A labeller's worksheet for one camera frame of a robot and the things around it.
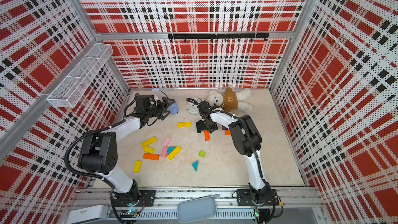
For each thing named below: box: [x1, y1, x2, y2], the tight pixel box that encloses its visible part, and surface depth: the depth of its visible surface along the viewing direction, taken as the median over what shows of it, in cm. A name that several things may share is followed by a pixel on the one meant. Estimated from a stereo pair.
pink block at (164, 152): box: [161, 146, 168, 158], surface depth 90 cm
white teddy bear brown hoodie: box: [207, 86, 253, 113], surface depth 107 cm
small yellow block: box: [143, 146, 155, 154], surface depth 92 cm
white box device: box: [67, 205, 109, 224], surface depth 65 cm
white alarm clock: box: [187, 98, 205, 115], surface depth 107 cm
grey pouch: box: [177, 193, 221, 224], surface depth 70 cm
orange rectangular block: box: [204, 130, 211, 142], surface depth 97 cm
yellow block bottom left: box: [132, 160, 143, 174], surface depth 85 cm
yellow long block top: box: [176, 121, 192, 129], surface depth 102 cm
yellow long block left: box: [140, 135, 158, 148], surface depth 95 cm
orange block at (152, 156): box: [143, 152, 160, 161], surface depth 89 cm
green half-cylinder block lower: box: [197, 150, 206, 158], surface depth 90 cm
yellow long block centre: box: [166, 145, 182, 161], surface depth 90 cm
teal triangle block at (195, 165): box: [191, 159, 199, 172], surface depth 86 cm
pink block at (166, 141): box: [161, 135, 173, 147], surface depth 95 cm
